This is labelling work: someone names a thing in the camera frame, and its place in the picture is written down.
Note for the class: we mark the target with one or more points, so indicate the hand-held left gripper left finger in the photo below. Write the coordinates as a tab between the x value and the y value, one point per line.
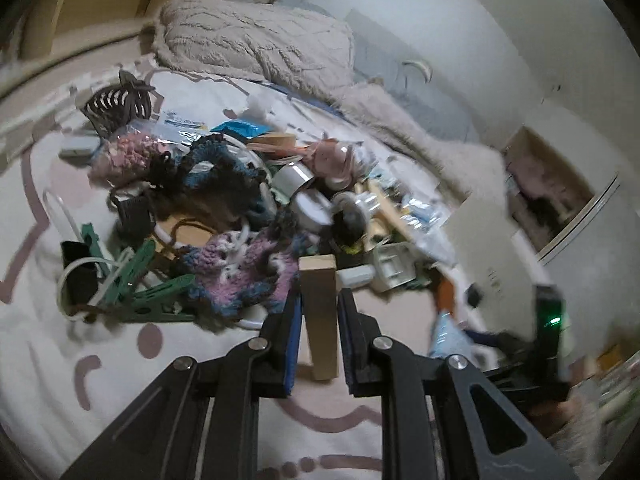
295	350

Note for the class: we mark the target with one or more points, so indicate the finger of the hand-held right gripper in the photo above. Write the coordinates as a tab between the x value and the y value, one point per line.
505	344

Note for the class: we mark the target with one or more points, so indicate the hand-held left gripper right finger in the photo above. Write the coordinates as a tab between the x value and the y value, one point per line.
346	350

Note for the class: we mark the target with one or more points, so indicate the light wooden block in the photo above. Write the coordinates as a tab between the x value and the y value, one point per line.
320	310

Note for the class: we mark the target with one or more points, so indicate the light blue sachet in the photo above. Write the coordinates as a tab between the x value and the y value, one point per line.
446	332

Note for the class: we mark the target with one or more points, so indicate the white cardboard box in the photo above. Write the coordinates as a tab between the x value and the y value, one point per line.
495	255

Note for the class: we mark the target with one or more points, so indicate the pink blue crochet piece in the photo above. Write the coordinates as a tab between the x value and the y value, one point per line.
250	270

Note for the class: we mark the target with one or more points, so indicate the large green clip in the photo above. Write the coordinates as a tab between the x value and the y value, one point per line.
135	285

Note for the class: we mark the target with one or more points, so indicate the light wooden oval board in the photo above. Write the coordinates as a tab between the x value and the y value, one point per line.
275	142

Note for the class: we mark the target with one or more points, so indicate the white plastic bar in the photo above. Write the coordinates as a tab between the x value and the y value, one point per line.
355	276

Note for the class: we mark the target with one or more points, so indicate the white plastic holder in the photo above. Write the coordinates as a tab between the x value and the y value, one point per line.
395	265

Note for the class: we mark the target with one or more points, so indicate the black item with yellow trim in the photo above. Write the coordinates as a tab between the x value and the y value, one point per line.
350	225

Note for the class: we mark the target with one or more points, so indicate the white tape roll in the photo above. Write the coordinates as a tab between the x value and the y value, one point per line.
310	210

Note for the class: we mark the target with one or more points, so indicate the clear plastic bag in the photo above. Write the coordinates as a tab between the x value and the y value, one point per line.
425	220

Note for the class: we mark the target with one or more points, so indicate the pink clothes pile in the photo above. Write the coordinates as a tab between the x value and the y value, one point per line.
530	172

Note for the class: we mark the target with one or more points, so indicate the silver tape roll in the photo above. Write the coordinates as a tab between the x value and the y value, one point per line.
290	175

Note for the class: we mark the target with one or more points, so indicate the closet alcove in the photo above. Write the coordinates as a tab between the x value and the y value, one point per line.
535	145

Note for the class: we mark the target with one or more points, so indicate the pink cloth pouch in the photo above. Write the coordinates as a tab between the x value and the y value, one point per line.
330	155

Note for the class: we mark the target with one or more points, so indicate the black ribbed item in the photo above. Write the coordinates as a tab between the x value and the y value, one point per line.
132	215

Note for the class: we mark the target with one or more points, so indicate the blue black crochet scrunchie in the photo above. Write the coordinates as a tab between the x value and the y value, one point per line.
200	160

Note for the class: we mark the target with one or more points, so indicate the black small box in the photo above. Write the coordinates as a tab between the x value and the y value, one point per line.
77	280

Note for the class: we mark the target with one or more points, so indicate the blue packet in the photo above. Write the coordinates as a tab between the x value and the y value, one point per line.
235	127

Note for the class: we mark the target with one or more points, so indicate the small green clip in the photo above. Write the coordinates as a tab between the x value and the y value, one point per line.
92	240

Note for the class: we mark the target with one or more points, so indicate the white blue label card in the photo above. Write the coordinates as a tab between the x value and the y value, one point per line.
182	122

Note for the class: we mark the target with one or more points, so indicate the pink crochet in plastic bag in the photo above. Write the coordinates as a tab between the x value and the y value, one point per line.
127	152

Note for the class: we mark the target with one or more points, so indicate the grey small box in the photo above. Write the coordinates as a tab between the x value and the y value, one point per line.
77	147

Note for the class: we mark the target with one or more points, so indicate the black hair claw clip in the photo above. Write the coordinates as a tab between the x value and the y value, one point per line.
117	105

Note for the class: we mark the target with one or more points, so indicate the beige fluffy blanket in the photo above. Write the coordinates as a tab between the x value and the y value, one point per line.
250	40

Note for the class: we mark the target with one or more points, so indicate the wooden headboard shelf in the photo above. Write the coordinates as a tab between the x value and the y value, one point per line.
100	10

